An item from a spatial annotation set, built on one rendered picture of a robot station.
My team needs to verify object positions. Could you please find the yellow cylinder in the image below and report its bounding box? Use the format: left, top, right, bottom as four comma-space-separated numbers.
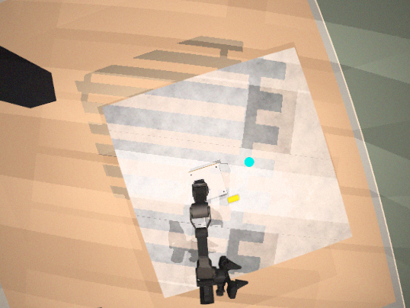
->
228, 195, 239, 203

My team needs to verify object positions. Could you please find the cyan circle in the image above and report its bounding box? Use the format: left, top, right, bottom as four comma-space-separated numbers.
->
245, 157, 255, 167

